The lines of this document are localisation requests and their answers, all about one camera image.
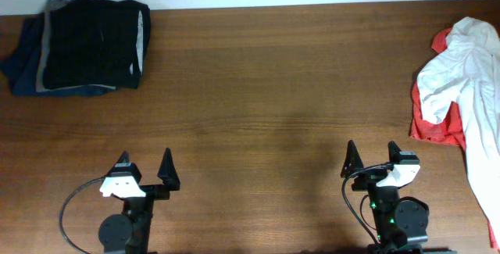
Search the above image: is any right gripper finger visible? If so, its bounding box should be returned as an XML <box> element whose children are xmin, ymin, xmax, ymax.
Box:
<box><xmin>387</xmin><ymin>141</ymin><xmax>420</xmax><ymax>165</ymax></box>
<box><xmin>341</xmin><ymin>140</ymin><xmax>364</xmax><ymax>178</ymax></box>

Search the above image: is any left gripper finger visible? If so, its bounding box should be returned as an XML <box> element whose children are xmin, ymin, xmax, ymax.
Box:
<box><xmin>157</xmin><ymin>148</ymin><xmax>180</xmax><ymax>191</ymax></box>
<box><xmin>105</xmin><ymin>151</ymin><xmax>141</xmax><ymax>184</ymax></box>

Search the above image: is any white t-shirt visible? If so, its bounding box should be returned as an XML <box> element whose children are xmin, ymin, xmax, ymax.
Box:
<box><xmin>416</xmin><ymin>17</ymin><xmax>499</xmax><ymax>235</ymax></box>

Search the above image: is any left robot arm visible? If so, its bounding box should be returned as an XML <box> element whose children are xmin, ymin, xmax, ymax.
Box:
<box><xmin>98</xmin><ymin>148</ymin><xmax>180</xmax><ymax>254</ymax></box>

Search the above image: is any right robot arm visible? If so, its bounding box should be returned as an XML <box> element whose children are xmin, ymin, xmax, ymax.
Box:
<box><xmin>341</xmin><ymin>140</ymin><xmax>430</xmax><ymax>254</ymax></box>

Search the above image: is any red hooded garment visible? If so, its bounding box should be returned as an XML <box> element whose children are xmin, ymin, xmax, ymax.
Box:
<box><xmin>409</xmin><ymin>28</ymin><xmax>499</xmax><ymax>251</ymax></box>

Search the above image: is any black folded garment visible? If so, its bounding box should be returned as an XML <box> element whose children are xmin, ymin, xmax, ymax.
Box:
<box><xmin>43</xmin><ymin>0</ymin><xmax>152</xmax><ymax>90</ymax></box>

